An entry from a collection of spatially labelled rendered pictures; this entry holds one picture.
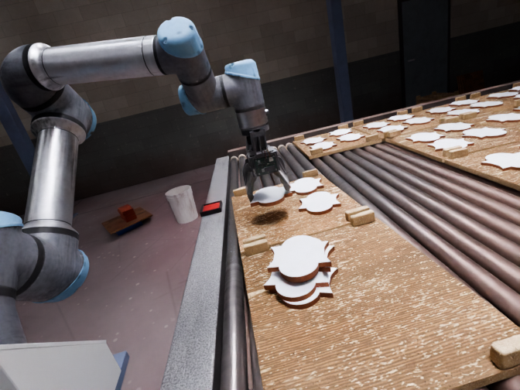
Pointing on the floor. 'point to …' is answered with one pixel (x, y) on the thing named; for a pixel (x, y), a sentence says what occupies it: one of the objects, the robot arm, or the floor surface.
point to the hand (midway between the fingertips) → (269, 194)
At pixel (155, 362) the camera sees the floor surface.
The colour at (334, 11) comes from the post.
